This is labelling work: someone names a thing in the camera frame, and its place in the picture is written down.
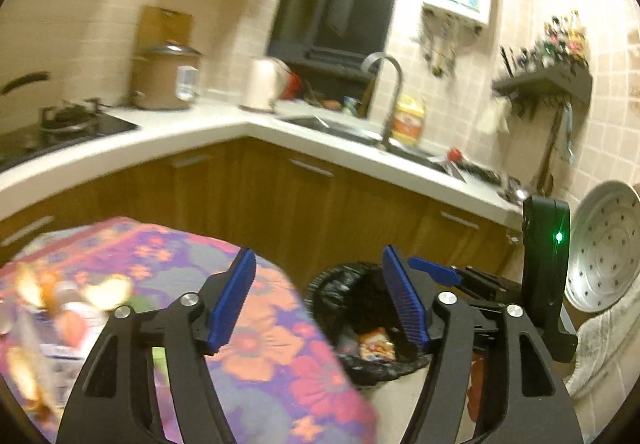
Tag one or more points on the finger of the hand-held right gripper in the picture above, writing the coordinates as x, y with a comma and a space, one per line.
432, 270

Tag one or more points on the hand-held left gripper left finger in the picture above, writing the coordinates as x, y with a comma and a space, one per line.
232, 304

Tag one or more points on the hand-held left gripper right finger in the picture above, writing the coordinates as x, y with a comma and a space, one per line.
402, 299

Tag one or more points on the trash bin with black bag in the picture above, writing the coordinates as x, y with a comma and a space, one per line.
350, 294

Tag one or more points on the orange peel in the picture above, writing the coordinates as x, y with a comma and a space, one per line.
22, 374
107, 291
30, 286

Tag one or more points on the metal can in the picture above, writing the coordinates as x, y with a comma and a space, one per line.
75, 314

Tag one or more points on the white printed packet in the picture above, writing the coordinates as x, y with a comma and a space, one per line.
60, 366

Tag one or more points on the metal steamer tray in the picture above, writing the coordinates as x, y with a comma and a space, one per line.
605, 249

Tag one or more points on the floral tablecloth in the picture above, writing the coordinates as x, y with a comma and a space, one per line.
280, 349

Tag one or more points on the metal ladle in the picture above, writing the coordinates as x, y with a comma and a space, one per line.
515, 189

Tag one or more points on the black ribbed tray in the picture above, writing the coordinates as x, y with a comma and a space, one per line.
480, 171

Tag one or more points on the hanging kitchen utensils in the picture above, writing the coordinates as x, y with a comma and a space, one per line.
550, 149

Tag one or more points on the wooden kitchen cabinet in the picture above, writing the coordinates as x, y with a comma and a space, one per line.
300, 204

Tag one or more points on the yellow detergent bottle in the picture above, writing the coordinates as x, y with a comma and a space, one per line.
409, 121

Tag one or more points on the white hanging cloth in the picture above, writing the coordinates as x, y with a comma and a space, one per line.
492, 119

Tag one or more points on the metal faucet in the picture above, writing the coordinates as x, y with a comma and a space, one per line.
395, 104

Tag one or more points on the kitchen sink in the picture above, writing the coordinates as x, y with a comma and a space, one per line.
325, 125

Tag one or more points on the white kitchen countertop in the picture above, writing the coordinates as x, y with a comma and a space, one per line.
200, 124

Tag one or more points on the row of condiment bottles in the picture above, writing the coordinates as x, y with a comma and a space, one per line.
560, 44

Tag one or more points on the cream electric kettle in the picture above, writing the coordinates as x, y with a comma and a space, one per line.
260, 84

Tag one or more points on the water heater pipes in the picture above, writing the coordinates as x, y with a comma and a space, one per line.
440, 44

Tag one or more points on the red container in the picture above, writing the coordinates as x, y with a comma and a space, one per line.
294, 85

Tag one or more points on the brown rice cooker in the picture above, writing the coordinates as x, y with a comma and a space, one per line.
160, 79

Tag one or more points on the black gas stove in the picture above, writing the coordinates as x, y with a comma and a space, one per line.
60, 134

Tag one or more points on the cardboard box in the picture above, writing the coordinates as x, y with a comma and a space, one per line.
165, 26

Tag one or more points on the dark wall shelf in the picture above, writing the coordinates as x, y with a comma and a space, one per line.
545, 84

